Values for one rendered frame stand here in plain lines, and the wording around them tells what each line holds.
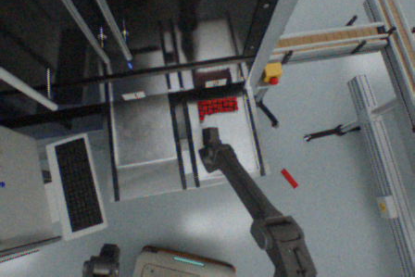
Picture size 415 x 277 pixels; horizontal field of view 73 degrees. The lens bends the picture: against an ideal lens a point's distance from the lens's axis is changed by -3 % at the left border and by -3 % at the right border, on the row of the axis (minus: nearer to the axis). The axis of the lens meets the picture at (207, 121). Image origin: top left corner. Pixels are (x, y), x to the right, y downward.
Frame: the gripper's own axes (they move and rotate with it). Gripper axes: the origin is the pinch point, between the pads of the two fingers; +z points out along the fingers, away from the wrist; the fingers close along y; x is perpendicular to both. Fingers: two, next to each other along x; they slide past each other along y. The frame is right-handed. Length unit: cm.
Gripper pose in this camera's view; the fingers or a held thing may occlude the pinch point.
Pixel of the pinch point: (209, 161)
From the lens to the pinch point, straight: 123.2
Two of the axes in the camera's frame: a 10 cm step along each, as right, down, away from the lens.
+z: -0.3, 2.6, 9.7
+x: -9.1, 4.0, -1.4
